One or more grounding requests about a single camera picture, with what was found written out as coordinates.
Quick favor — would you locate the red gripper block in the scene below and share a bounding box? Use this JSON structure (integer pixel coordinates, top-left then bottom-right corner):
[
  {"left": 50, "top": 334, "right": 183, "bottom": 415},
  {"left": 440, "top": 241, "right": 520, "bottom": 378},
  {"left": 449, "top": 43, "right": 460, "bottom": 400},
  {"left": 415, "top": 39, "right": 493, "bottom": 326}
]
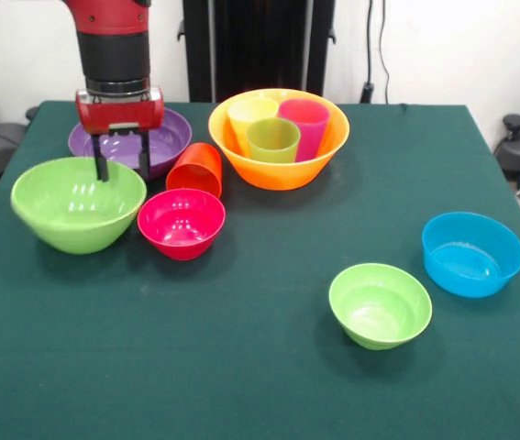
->
[{"left": 74, "top": 86, "right": 166, "bottom": 183}]

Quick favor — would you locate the large green bowl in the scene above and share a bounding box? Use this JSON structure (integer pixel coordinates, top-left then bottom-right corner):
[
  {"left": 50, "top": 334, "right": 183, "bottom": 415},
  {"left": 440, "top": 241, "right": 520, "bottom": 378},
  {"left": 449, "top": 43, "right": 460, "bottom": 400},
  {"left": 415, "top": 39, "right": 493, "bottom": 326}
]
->
[{"left": 10, "top": 156, "right": 149, "bottom": 256}]

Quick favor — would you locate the yellow cup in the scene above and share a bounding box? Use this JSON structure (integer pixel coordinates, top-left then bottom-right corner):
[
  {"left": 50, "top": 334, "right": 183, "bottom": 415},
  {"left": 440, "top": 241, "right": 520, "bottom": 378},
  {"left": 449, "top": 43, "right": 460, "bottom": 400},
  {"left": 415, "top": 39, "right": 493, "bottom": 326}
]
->
[{"left": 227, "top": 97, "right": 281, "bottom": 156}]

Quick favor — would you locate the green cup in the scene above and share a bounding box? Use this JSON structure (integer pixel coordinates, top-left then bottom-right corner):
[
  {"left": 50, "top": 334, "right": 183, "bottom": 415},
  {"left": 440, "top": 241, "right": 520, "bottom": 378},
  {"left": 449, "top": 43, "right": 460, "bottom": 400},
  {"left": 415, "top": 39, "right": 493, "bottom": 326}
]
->
[{"left": 246, "top": 117, "right": 302, "bottom": 164}]

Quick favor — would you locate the large orange bowl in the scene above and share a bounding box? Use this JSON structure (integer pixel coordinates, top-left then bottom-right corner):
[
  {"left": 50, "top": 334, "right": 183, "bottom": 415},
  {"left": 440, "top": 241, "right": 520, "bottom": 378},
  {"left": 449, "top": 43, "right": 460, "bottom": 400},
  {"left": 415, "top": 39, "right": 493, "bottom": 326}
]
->
[{"left": 207, "top": 88, "right": 351, "bottom": 192}]

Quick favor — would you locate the purple cup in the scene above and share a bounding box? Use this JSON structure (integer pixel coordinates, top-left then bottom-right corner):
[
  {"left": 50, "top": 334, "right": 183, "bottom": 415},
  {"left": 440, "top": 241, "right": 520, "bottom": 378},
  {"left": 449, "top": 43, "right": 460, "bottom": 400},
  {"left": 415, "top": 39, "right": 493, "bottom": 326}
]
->
[{"left": 277, "top": 98, "right": 332, "bottom": 163}]

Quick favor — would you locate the purple bowl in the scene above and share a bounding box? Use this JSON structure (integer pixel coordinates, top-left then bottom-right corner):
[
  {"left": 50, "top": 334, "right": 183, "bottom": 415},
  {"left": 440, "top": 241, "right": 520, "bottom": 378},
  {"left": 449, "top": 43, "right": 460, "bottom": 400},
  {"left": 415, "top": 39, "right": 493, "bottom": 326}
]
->
[{"left": 67, "top": 107, "right": 194, "bottom": 182}]

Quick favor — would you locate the red-orange cup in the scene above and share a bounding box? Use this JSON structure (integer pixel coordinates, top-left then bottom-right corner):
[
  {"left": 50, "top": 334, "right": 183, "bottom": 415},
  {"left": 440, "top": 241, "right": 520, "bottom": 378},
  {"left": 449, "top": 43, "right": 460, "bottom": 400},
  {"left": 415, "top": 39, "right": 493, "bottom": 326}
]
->
[{"left": 165, "top": 142, "right": 224, "bottom": 199}]

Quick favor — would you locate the pink bowl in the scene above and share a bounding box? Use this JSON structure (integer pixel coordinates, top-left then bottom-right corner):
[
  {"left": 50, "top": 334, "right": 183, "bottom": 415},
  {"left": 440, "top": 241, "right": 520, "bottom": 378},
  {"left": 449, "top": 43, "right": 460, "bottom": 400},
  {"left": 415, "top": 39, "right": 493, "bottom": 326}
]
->
[{"left": 137, "top": 187, "right": 227, "bottom": 262}]

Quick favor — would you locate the dark green table cloth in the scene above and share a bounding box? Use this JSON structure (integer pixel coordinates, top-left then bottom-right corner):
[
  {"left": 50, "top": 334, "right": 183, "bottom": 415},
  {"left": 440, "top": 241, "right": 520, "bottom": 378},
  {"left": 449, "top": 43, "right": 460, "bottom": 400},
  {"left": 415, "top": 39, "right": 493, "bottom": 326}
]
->
[{"left": 0, "top": 100, "right": 520, "bottom": 440}]

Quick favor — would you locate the small green bowl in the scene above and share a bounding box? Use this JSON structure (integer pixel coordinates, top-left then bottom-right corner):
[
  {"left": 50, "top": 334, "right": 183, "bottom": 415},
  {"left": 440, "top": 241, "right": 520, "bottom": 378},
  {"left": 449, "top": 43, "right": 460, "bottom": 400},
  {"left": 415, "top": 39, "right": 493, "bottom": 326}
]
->
[{"left": 328, "top": 262, "right": 434, "bottom": 351}]

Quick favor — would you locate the blue bowl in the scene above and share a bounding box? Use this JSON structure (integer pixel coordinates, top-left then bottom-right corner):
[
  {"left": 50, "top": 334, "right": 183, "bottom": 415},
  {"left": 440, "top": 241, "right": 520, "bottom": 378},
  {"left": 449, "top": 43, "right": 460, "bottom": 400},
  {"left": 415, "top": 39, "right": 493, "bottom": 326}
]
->
[{"left": 421, "top": 211, "right": 520, "bottom": 300}]

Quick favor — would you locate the black wall cable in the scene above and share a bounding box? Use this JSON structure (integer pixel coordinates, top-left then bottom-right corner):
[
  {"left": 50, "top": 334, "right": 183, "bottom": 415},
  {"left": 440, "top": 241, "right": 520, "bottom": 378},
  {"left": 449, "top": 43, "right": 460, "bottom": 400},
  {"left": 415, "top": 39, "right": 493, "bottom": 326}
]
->
[{"left": 360, "top": 0, "right": 392, "bottom": 105}]

